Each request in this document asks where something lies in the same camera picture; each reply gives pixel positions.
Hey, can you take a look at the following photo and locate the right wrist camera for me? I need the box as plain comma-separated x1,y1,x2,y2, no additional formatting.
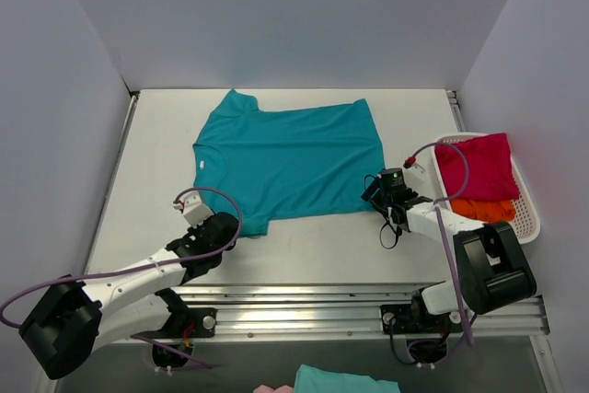
403,156,430,189

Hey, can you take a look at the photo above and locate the white plastic basket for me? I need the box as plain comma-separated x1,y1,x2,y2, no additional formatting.
432,133,540,244

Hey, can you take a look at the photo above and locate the teal t-shirt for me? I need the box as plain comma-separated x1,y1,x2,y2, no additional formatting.
192,90,385,237

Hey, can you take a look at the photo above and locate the folded pink t-shirt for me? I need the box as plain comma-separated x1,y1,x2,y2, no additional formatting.
253,385,294,393

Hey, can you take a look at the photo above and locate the aluminium rail frame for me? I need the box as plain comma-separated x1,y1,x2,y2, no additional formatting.
50,88,551,346

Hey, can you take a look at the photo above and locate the purple cable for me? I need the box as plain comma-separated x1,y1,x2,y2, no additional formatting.
0,186,244,371
404,142,479,366

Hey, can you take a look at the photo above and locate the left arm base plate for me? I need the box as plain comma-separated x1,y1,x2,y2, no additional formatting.
140,307,217,341

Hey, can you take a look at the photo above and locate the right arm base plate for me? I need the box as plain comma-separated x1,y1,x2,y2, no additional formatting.
379,303,462,335

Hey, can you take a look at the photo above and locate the black thin cable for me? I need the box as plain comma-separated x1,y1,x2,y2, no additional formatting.
363,174,406,250

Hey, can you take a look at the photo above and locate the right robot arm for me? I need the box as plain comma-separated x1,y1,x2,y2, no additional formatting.
362,168,537,331

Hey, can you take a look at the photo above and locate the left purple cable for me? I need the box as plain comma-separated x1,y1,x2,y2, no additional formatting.
0,186,244,371

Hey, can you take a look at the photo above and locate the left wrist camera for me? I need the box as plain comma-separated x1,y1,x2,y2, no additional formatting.
172,193,214,228

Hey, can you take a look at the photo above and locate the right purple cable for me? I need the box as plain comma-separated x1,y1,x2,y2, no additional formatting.
404,142,479,366

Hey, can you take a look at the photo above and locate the folded mint t-shirt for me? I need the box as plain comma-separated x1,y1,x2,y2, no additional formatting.
294,364,400,393

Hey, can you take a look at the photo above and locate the orange t-shirt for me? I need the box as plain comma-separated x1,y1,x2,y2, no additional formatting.
450,199,516,223

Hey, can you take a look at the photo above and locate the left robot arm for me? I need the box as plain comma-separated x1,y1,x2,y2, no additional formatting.
18,213,241,380

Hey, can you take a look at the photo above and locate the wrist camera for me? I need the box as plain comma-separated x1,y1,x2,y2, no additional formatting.
172,193,214,228
403,156,430,189

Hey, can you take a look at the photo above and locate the magenta t-shirt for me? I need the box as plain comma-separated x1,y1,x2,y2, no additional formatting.
434,133,519,202

